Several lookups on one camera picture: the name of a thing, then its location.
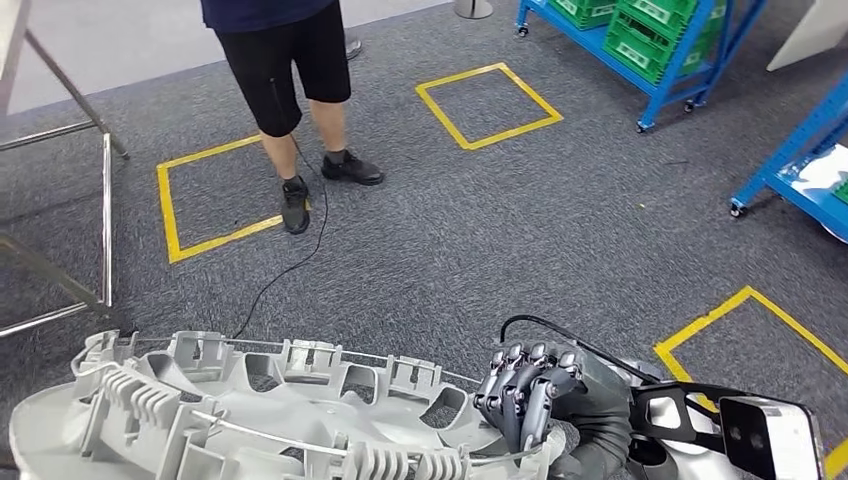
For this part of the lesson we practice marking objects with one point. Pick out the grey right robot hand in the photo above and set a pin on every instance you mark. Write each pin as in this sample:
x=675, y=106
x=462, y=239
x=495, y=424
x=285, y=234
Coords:
x=530, y=384

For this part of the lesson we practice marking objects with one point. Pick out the silver plastic wheel hubcap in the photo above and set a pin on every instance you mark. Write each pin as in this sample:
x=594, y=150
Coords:
x=265, y=424

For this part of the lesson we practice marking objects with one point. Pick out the blue metal shelf rack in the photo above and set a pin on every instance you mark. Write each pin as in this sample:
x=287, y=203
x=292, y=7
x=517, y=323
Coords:
x=662, y=93
x=795, y=132

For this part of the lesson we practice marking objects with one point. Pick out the green plastic crate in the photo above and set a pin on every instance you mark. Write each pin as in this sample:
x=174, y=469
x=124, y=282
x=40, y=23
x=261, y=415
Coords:
x=656, y=36
x=586, y=12

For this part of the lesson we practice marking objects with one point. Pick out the silver stanchion base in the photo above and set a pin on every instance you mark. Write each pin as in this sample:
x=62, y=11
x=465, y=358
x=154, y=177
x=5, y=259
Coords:
x=474, y=8

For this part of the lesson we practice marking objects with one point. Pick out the person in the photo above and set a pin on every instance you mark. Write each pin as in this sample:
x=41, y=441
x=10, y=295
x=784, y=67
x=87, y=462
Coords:
x=278, y=66

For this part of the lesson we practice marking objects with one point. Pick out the white panel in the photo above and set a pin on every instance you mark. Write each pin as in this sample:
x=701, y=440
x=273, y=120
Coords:
x=811, y=30

